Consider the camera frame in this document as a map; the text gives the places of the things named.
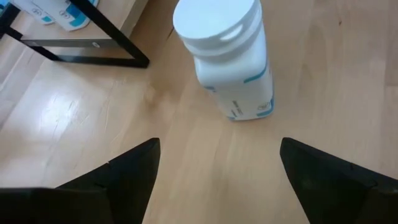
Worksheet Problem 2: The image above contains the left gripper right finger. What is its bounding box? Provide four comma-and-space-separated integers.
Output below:
279, 137, 398, 224

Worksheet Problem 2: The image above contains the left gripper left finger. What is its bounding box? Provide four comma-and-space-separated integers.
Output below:
55, 137, 161, 224

